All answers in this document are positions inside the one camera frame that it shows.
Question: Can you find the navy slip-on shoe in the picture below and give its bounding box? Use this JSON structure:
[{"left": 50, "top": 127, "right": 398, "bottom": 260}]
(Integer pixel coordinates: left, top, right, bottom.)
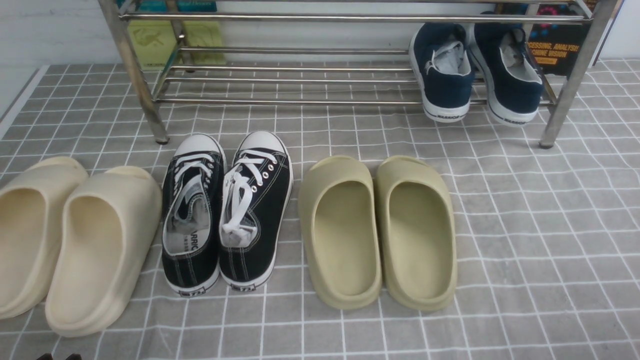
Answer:
[
  {"left": 407, "top": 22, "right": 475, "bottom": 123},
  {"left": 467, "top": 22, "right": 544, "bottom": 127}
]

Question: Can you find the olive foam slipper left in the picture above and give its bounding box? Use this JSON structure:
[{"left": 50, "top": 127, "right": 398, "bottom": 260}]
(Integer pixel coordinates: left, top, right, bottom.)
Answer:
[{"left": 297, "top": 155, "right": 383, "bottom": 310}]

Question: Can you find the olive foam slipper right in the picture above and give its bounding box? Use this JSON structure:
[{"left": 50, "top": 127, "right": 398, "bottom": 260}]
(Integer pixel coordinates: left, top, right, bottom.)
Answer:
[{"left": 374, "top": 155, "right": 458, "bottom": 312}]

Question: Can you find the green and teal book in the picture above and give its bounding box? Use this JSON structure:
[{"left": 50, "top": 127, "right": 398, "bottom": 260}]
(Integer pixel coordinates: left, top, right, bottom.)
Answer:
[{"left": 127, "top": 0, "right": 226, "bottom": 71}]

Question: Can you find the black canvas sneaker left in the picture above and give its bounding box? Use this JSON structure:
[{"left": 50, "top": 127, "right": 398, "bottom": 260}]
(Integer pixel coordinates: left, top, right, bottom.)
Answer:
[{"left": 161, "top": 133, "right": 226, "bottom": 297}]

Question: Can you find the black canvas sneaker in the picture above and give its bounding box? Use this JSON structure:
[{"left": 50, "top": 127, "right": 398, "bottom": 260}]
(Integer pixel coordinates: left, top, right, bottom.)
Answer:
[
  {"left": 219, "top": 130, "right": 294, "bottom": 292},
  {"left": 161, "top": 133, "right": 226, "bottom": 297}
]

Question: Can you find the black image processing book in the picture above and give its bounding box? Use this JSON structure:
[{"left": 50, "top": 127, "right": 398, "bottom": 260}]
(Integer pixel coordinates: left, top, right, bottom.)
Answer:
[{"left": 494, "top": 3, "right": 591, "bottom": 76}]

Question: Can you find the silver metal shoe rack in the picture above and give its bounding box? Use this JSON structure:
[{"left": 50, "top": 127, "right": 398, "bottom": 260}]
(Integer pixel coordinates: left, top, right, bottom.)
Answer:
[{"left": 98, "top": 0, "right": 618, "bottom": 150}]

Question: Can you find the cream foam slipper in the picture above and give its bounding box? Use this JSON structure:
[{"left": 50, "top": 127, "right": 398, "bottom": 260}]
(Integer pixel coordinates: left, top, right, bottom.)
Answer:
[
  {"left": 45, "top": 166, "right": 162, "bottom": 337},
  {"left": 0, "top": 156, "right": 89, "bottom": 319}
]

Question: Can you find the cream foam slipper far left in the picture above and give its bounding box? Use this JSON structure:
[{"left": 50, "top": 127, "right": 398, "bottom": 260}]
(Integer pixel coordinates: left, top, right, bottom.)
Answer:
[{"left": 0, "top": 156, "right": 89, "bottom": 319}]

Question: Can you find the olive foam slipper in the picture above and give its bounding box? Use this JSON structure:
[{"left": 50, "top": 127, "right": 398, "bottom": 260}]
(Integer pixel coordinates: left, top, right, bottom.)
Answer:
[
  {"left": 297, "top": 155, "right": 383, "bottom": 310},
  {"left": 374, "top": 155, "right": 458, "bottom": 312}
]

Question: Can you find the grey checked tablecloth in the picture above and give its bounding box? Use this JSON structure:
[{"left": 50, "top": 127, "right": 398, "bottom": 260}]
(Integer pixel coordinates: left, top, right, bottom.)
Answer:
[{"left": 1, "top": 58, "right": 639, "bottom": 360}]

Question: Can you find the black canvas sneaker right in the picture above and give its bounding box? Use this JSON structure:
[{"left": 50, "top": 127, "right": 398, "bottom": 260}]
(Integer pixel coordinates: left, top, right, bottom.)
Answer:
[{"left": 219, "top": 130, "right": 294, "bottom": 292}]

